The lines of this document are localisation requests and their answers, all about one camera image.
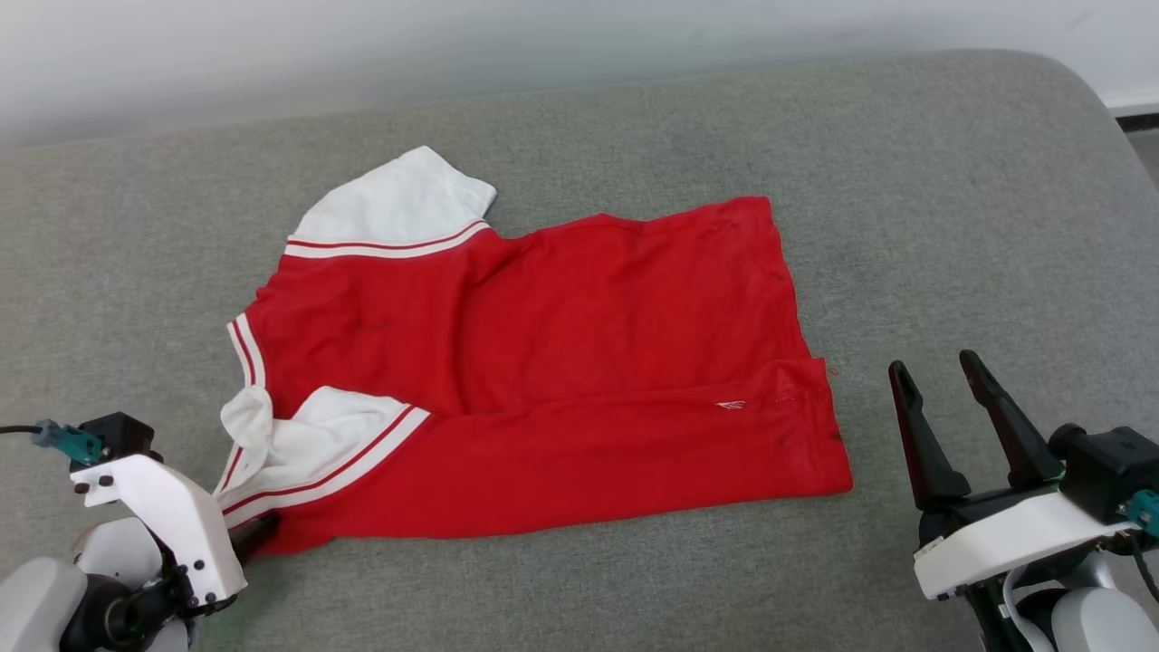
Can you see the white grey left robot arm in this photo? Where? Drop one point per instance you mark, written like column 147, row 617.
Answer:
column 45, row 598

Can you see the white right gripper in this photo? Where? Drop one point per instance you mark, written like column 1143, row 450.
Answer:
column 1014, row 539

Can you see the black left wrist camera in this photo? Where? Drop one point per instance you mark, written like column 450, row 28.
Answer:
column 119, row 433

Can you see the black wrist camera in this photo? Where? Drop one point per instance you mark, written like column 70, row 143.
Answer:
column 119, row 433
column 1109, row 466

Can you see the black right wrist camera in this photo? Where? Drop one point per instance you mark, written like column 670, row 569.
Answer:
column 1109, row 466

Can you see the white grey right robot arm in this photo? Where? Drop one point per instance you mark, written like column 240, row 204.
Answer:
column 1096, row 616

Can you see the white baseboard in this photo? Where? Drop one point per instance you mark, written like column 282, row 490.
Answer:
column 1136, row 102

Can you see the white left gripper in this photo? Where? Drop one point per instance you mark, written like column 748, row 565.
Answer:
column 177, row 516

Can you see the red and white shirt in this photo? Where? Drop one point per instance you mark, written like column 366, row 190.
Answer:
column 561, row 362

